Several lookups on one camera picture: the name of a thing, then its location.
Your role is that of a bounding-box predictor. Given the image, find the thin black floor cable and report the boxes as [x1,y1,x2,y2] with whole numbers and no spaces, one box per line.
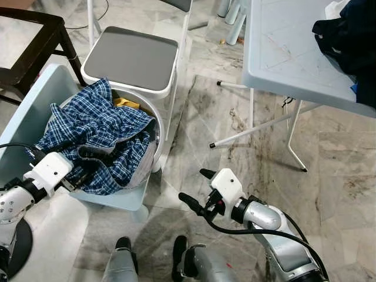
[62,0,110,30]

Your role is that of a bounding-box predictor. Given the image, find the grey folding chair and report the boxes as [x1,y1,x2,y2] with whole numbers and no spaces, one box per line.
[80,0,193,142]

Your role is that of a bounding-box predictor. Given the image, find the black garment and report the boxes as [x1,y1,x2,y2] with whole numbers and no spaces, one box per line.
[311,0,376,108]

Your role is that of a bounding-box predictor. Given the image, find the silver right robot leg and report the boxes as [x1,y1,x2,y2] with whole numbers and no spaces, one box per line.
[172,235,241,282]

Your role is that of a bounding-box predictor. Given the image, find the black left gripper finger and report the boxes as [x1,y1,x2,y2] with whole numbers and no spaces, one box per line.
[79,146,117,160]
[70,172,96,193]

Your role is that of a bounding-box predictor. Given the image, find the yellow garment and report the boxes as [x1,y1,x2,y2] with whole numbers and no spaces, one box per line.
[113,97,142,111]

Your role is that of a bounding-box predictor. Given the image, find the long black left arm cable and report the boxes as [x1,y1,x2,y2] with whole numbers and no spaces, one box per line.
[0,143,46,166]

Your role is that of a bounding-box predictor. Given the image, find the blue plaid shorts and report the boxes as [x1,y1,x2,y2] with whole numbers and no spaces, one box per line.
[26,78,158,196]

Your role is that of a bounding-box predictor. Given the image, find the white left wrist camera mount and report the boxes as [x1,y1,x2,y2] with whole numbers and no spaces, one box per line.
[23,152,74,197]

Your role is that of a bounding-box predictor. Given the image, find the silver robot leg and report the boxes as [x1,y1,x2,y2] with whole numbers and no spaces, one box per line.
[103,236,139,282]
[172,235,241,282]

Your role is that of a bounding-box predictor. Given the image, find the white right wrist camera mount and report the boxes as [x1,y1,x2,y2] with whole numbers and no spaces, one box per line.
[210,169,246,207]

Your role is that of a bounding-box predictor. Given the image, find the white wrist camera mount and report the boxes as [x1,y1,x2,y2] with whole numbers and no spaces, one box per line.
[23,152,74,197]
[210,169,246,207]

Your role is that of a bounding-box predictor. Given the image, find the silver left robot leg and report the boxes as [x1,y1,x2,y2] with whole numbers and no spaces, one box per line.
[103,236,139,282]

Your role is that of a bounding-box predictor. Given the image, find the dark brown wooden stool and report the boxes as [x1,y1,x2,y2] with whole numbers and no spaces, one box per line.
[0,7,88,106]

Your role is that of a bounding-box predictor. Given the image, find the light grey folding table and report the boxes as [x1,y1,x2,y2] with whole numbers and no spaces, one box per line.
[210,0,376,172]

